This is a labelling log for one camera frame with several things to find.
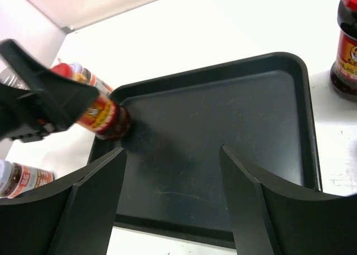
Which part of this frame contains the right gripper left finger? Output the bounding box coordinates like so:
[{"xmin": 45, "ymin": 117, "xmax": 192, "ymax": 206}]
[{"xmin": 1, "ymin": 148, "xmax": 127, "ymax": 254}]

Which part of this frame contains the red lid chili jar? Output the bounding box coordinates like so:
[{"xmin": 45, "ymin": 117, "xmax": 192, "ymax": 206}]
[
  {"xmin": 51, "ymin": 62, "xmax": 131, "ymax": 140},
  {"xmin": 330, "ymin": 0, "xmax": 356, "ymax": 102}
]

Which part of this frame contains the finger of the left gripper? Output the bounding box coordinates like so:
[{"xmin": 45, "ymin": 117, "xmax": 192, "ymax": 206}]
[{"xmin": 1, "ymin": 39, "xmax": 99, "ymax": 142}]

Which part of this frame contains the black plastic tray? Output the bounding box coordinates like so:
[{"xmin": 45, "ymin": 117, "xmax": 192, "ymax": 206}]
[{"xmin": 89, "ymin": 52, "xmax": 322, "ymax": 248}]

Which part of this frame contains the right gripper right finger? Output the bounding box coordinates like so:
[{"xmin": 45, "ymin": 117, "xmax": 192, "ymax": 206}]
[{"xmin": 219, "ymin": 145, "xmax": 356, "ymax": 254}]

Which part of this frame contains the silver lid seasoning canister left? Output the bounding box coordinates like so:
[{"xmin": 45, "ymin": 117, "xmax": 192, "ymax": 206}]
[{"xmin": 0, "ymin": 68, "xmax": 29, "ymax": 90}]

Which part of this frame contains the white lid dark jar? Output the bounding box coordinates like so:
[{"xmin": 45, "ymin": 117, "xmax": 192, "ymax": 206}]
[{"xmin": 69, "ymin": 62, "xmax": 113, "ymax": 97}]

